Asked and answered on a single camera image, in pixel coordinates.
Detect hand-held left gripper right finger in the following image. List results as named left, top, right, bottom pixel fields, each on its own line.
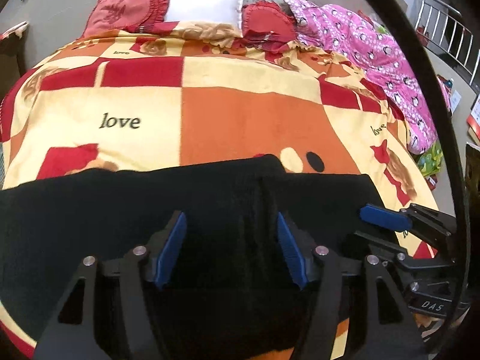
left=276, top=212, right=428, bottom=360

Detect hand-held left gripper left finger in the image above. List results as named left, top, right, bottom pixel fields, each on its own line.
left=35, top=210, right=188, bottom=360

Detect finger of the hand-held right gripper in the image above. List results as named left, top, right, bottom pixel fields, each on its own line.
left=346, top=232, right=436, bottom=271
left=359, top=202, right=457, bottom=259

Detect black pants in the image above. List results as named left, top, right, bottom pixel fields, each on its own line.
left=0, top=154, right=406, bottom=360

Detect green printed cloth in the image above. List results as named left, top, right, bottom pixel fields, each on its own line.
left=416, top=140, right=445, bottom=188

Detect red and white box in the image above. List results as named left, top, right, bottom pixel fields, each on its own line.
left=465, top=94, right=480, bottom=139

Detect red and yellow printed blanket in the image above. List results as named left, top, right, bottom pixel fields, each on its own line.
left=0, top=26, right=451, bottom=360

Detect pink printed quilt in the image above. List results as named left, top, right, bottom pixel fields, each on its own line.
left=284, top=0, right=451, bottom=154

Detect metal railing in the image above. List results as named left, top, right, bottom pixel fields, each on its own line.
left=414, top=0, right=480, bottom=83

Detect round red ruffled pillow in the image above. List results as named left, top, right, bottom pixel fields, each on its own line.
left=242, top=1, right=301, bottom=52
left=84, top=0, right=172, bottom=38

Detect white pillow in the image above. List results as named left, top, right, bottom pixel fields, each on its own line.
left=163, top=0, right=245, bottom=39

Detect dark wooden table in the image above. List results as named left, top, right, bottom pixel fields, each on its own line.
left=0, top=20, right=30, bottom=79

